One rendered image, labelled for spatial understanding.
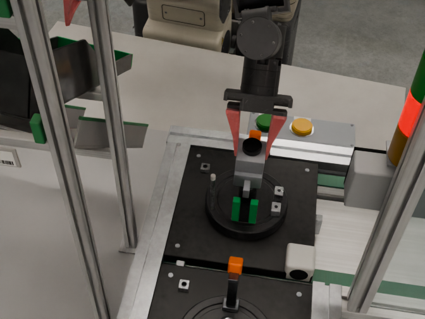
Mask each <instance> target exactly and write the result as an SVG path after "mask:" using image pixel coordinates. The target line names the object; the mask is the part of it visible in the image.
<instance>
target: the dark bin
mask: <svg viewBox="0 0 425 319"><path fill-rule="evenodd" d="M50 42H51V47H52V53H53V56H54V61H55V65H56V69H57V73H58V78H59V84H60V87H61V92H62V96H63V101H64V104H65V103H67V102H69V101H71V100H73V99H75V98H76V97H78V96H81V95H82V94H85V93H86V92H88V91H90V90H92V89H94V88H96V87H98V86H100V82H99V75H98V70H97V62H96V58H95V50H94V45H93V44H89V43H88V42H87V41H86V40H85V39H82V40H79V41H76V40H73V39H68V38H64V37H60V36H55V37H52V38H50ZM114 55H115V61H116V71H117V76H118V75H121V74H122V73H125V72H126V71H128V70H130V69H131V68H132V59H133V54H131V53H126V52H123V51H118V50H115V49H114ZM34 113H38V114H40V111H39V107H38V104H37V100H36V97H35V93H34V88H33V85H32V81H31V78H30V74H29V71H28V67H27V62H26V60H25V55H24V52H23V48H22V44H21V41H20V39H19V38H17V36H16V35H15V34H13V33H12V32H11V31H10V30H9V29H8V28H0V114H2V115H6V116H10V117H13V118H17V119H21V120H25V121H28V122H30V120H31V119H32V117H33V115H34Z"/></svg>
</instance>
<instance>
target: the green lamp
mask: <svg viewBox="0 0 425 319"><path fill-rule="evenodd" d="M410 91H411V94H412V96H413V97H414V99H415V100H416V101H418V102H419V103H421V104H422V101H423V99H424V96H425V54H424V52H423V54H422V57H421V60H420V62H419V66H418V68H417V71H416V74H415V77H414V79H413V82H412V85H411V87H410Z"/></svg>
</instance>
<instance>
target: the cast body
mask: <svg viewBox="0 0 425 319"><path fill-rule="evenodd" d="M266 144H267V143H266V141H260V140H258V139H256V138H252V137H251V138H248V139H244V138H239V140H238V149H237V157H236V163H235V173H234V179H233V185H236V186H242V187H243V195H242V197H245V198H249V192H250V187H251V188H256V189H260V188H261V183H262V174H263V170H264V163H265V156H266Z"/></svg>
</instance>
